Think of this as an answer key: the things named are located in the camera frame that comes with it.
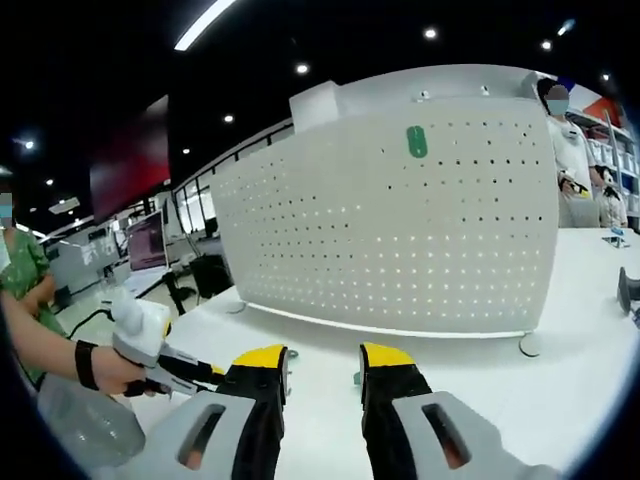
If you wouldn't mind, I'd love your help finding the white square pillar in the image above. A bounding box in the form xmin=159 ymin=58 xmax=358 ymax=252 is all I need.
xmin=288 ymin=82 xmax=346 ymax=135

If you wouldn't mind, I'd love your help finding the white perforated mounting plate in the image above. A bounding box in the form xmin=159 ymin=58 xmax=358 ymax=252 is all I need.
xmin=208 ymin=97 xmax=560 ymax=357

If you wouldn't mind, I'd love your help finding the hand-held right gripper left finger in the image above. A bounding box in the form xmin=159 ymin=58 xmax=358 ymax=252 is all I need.
xmin=117 ymin=343 xmax=291 ymax=480

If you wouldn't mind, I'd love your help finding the large dark red screen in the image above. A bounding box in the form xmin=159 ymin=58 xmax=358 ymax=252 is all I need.
xmin=89 ymin=93 xmax=171 ymax=224

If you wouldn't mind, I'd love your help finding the clear plastic container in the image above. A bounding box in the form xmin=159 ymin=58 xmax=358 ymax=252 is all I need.
xmin=37 ymin=374 xmax=147 ymax=469

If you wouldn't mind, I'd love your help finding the long ceiling light strip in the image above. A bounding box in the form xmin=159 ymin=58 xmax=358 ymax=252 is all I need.
xmin=174 ymin=0 xmax=236 ymax=50

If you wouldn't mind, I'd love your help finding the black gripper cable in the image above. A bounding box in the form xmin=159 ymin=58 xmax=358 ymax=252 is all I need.
xmin=67 ymin=309 xmax=114 ymax=342

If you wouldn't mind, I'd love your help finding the dark grey stand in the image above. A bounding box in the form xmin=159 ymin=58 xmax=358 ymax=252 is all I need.
xmin=616 ymin=266 xmax=640 ymax=317

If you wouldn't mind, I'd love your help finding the person's left hand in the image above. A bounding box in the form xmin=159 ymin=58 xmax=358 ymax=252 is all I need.
xmin=94 ymin=344 xmax=174 ymax=400

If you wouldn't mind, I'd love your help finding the group of round ceiling lights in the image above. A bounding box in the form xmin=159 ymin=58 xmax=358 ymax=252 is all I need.
xmin=22 ymin=27 xmax=614 ymax=189

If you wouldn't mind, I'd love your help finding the storage shelf with white boxes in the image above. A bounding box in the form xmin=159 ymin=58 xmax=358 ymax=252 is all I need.
xmin=569 ymin=97 xmax=640 ymax=201

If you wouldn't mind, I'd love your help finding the black box-shaped object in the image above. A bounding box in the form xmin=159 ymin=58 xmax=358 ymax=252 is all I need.
xmin=189 ymin=253 xmax=234 ymax=300

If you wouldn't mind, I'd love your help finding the computer monitor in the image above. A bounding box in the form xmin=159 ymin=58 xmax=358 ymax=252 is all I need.
xmin=125 ymin=209 xmax=169 ymax=274

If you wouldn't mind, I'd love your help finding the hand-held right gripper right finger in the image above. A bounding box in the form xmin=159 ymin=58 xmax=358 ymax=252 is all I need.
xmin=358 ymin=341 xmax=561 ymax=480

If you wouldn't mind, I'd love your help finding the person's green-clothed body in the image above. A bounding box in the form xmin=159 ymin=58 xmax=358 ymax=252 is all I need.
xmin=0 ymin=192 xmax=57 ymax=386

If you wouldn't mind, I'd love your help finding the black wrist strap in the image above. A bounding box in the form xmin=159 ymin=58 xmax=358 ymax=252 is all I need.
xmin=74 ymin=339 xmax=101 ymax=391

